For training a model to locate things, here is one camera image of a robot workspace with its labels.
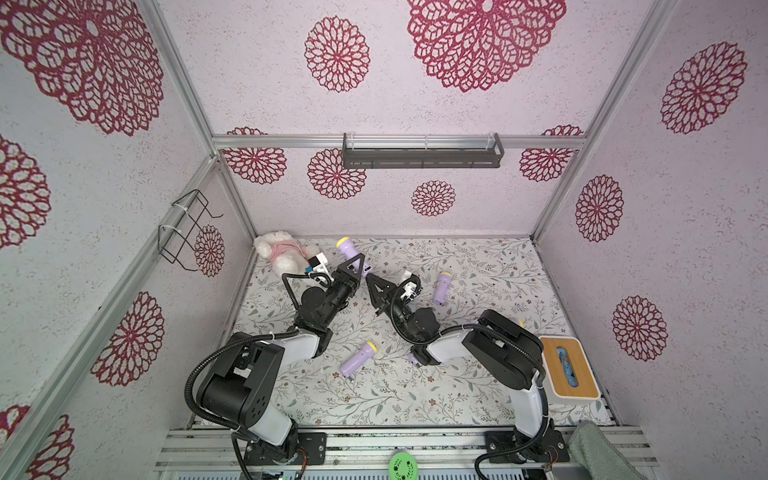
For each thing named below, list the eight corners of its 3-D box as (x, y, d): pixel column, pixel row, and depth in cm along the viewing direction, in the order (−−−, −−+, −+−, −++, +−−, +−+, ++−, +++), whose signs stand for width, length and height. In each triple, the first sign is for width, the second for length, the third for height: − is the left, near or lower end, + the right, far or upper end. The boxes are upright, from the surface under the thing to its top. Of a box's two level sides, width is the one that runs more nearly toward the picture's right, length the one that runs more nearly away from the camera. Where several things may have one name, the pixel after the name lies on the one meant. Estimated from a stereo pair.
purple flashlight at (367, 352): (340, 373, 88) (338, 368, 85) (369, 344, 94) (368, 339, 91) (349, 382, 87) (347, 377, 84) (378, 352, 92) (378, 347, 89)
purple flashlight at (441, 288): (431, 302, 104) (432, 297, 101) (439, 276, 111) (440, 270, 109) (443, 306, 103) (445, 300, 100) (450, 279, 110) (452, 273, 108)
